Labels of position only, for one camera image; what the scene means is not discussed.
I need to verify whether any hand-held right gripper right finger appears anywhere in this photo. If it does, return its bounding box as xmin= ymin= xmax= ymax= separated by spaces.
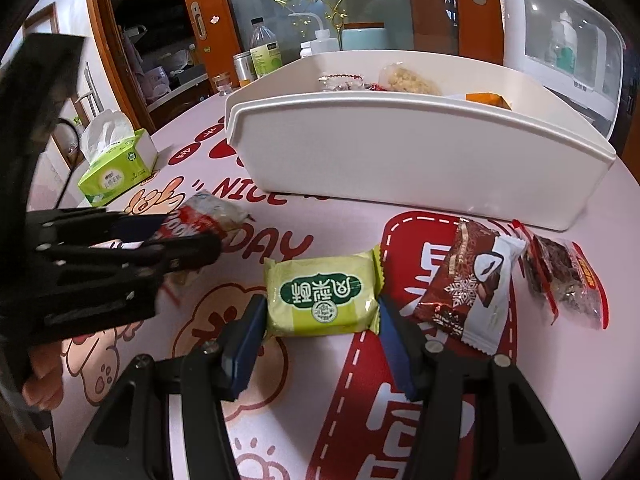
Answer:
xmin=377 ymin=295 xmax=586 ymax=480

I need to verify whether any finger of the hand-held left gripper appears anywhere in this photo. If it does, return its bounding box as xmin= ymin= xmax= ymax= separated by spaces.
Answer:
xmin=30 ymin=209 xmax=171 ymax=251
xmin=87 ymin=234 xmax=223 ymax=281

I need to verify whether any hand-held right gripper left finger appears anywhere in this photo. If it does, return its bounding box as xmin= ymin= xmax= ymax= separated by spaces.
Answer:
xmin=62 ymin=294 xmax=268 ymax=480

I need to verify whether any rice crisp packet red trim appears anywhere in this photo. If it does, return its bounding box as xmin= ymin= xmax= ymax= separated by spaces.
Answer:
xmin=152 ymin=189 xmax=251 ymax=288

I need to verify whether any green snack packet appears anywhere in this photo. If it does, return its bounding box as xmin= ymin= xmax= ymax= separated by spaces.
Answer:
xmin=262 ymin=247 xmax=385 ymax=338

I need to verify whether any white plastic bin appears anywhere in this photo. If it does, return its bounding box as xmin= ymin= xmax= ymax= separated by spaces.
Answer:
xmin=223 ymin=50 xmax=617 ymax=233

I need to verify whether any orange snack packet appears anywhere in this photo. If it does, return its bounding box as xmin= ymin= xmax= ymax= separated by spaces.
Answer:
xmin=465 ymin=91 xmax=513 ymax=111

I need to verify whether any clear rice crisp packet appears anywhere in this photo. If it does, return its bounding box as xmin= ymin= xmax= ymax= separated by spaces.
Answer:
xmin=378 ymin=62 xmax=443 ymax=96

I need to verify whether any person's left hand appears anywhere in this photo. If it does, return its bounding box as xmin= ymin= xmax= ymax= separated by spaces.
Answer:
xmin=21 ymin=340 xmax=66 ymax=411

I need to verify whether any green tissue box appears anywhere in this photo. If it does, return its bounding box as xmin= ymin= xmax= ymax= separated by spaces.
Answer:
xmin=77 ymin=110 xmax=160 ymax=208

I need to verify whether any brown chocolate snack packet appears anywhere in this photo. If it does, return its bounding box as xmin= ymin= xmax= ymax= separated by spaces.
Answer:
xmin=414 ymin=217 xmax=528 ymax=356

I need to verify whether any red packet dark filling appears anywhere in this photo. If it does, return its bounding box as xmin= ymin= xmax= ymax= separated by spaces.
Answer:
xmin=512 ymin=220 xmax=608 ymax=331

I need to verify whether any metal can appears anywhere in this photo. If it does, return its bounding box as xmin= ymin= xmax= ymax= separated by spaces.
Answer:
xmin=232 ymin=51 xmax=257 ymax=88

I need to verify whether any wooden open shelf cabinet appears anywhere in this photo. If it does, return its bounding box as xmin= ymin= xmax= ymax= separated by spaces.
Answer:
xmin=85 ymin=0 xmax=213 ymax=131

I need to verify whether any clear bottle green label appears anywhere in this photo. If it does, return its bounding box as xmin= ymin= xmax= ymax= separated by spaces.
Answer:
xmin=249 ymin=17 xmax=282 ymax=80

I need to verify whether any red white snack packet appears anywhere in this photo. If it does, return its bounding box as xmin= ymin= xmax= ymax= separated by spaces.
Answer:
xmin=318 ymin=72 xmax=366 ymax=93

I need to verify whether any white squeeze bottle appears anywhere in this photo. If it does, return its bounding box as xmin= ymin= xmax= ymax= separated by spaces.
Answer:
xmin=288 ymin=12 xmax=343 ymax=56

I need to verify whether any glass door gold ornament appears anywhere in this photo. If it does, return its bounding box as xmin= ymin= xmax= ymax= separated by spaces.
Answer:
xmin=175 ymin=0 xmax=501 ymax=56

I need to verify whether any teal ceramic canister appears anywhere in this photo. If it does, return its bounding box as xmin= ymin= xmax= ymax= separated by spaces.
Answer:
xmin=341 ymin=22 xmax=390 ymax=52

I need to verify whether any white sterilizer cabinet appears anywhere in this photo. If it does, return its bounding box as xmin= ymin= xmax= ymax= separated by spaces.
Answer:
xmin=501 ymin=0 xmax=627 ymax=141

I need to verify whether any white teal bottle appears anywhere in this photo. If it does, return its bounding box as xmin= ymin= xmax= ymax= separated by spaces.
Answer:
xmin=550 ymin=11 xmax=576 ymax=68

